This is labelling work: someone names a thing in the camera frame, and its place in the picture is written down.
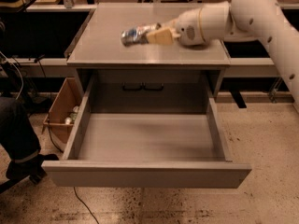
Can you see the open grey top drawer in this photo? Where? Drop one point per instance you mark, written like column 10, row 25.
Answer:
column 125, row 149

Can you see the person's dark trouser leg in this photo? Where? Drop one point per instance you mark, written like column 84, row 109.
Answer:
column 17, row 135

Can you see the grey cabinet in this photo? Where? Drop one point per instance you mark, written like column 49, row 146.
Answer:
column 191, row 75

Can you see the black drawer handle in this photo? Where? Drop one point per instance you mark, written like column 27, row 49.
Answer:
column 153, row 86
column 132, row 86

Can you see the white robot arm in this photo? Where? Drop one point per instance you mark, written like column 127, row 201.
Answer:
column 236, row 20

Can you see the black drawer handle left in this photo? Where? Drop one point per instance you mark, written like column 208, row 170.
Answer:
column 132, row 86

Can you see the black shoe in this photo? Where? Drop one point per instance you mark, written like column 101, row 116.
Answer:
column 32, row 167

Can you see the redbull can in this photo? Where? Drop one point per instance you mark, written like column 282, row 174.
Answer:
column 138, row 35

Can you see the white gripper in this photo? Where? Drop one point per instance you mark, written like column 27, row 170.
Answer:
column 188, row 30

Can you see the white bottle in box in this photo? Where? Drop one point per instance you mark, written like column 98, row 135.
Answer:
column 68, row 121

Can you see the black drawer handle right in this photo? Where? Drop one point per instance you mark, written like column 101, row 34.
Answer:
column 153, row 86

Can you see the cardboard box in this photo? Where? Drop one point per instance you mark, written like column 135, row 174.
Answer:
column 67, row 98

